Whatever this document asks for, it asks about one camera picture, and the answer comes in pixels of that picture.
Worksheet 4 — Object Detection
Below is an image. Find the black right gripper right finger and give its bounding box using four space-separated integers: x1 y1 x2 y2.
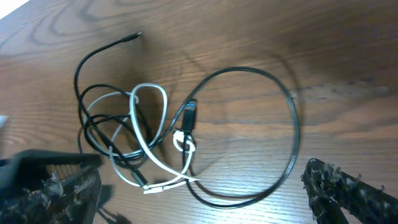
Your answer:
302 158 397 223

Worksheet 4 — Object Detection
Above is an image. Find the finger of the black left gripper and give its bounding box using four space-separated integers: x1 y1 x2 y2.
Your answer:
1 149 103 199

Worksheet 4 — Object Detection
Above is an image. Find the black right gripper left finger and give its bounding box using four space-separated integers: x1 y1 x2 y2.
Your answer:
1 167 102 224

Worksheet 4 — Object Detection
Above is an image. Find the black USB cable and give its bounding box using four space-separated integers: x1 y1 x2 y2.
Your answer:
73 31 301 210

